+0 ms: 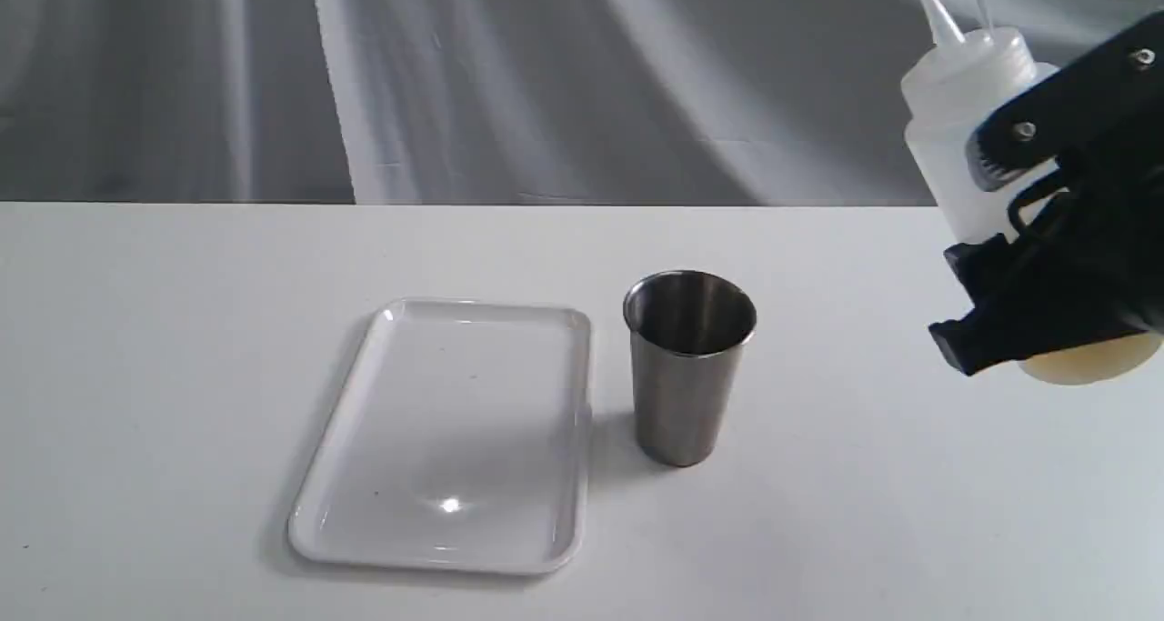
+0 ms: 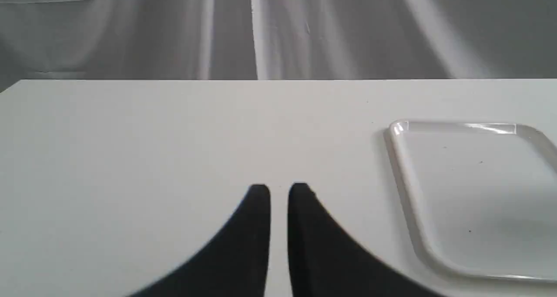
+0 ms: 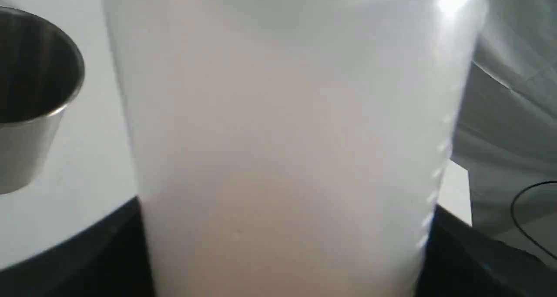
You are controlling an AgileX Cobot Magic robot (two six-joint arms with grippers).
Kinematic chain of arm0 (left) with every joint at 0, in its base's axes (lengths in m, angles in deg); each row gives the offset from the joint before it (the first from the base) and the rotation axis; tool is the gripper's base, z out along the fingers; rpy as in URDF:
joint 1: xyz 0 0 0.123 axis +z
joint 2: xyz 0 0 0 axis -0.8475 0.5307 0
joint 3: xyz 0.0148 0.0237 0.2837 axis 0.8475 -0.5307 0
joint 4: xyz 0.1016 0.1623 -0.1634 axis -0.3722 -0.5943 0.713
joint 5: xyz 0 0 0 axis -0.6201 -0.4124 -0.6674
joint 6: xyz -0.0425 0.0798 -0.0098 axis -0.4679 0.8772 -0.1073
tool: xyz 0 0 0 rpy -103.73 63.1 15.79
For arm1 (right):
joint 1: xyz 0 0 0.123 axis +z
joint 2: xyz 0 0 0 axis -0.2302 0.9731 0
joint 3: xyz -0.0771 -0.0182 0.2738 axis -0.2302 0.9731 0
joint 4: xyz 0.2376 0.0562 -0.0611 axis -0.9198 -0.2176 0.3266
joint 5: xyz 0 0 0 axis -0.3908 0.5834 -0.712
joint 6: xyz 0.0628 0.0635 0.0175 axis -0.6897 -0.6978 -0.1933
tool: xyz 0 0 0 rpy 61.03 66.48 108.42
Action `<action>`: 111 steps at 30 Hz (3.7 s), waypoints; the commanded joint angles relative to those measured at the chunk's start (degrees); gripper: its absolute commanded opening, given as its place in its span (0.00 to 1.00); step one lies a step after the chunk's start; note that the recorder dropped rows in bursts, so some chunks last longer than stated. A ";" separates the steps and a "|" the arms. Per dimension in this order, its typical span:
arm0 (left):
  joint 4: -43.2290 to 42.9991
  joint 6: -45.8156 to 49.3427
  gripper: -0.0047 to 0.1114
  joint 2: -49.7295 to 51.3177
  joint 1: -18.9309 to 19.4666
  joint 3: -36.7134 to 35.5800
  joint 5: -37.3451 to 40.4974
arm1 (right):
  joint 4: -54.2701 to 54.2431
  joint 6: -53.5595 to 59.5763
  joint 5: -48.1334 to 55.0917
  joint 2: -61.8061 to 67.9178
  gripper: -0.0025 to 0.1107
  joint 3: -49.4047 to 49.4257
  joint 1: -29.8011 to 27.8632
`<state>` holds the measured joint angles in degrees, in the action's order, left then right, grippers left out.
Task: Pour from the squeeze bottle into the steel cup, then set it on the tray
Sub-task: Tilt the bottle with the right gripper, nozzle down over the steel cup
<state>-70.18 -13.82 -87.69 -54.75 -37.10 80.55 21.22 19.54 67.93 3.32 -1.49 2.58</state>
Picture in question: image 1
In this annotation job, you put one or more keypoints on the stainless steel cup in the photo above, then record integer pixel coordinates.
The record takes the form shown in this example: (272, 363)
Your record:
(687, 332)

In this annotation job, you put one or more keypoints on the clear plastic squeeze bottle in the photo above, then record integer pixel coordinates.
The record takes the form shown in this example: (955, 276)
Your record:
(950, 90)

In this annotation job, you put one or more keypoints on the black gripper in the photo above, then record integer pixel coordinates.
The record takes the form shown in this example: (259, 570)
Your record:
(1085, 264)

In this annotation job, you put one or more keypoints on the white fabric backdrop curtain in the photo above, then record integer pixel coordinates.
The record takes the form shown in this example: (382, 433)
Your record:
(462, 102)

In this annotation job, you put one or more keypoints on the white rectangular plastic tray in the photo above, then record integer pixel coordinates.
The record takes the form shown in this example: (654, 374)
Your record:
(459, 442)

